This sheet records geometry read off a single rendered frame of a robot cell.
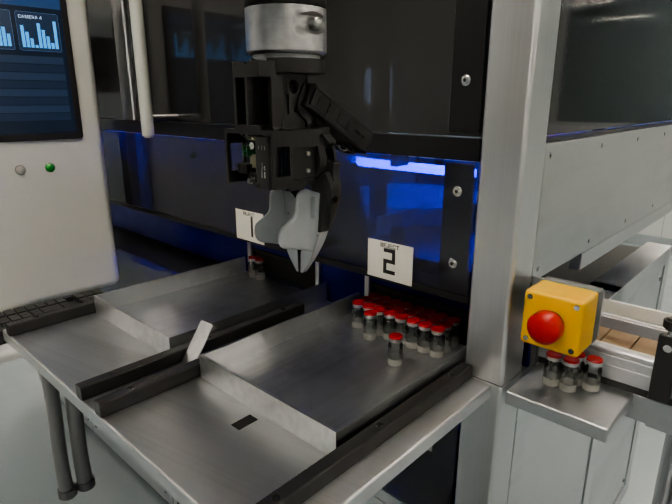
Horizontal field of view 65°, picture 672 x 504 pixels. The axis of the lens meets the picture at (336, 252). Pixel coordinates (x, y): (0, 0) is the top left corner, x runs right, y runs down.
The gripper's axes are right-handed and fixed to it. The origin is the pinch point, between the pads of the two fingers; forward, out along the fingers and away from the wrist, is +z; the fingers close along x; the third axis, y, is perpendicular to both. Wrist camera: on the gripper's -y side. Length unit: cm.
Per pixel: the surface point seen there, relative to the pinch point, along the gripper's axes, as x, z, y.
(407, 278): -3.4, 9.1, -24.0
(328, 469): 8.1, 19.4, 5.2
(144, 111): -65, -14, -17
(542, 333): 18.4, 9.9, -20.5
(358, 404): 1.0, 21.0, -7.9
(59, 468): -98, 80, 0
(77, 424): -98, 69, -7
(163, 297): -52, 21, -11
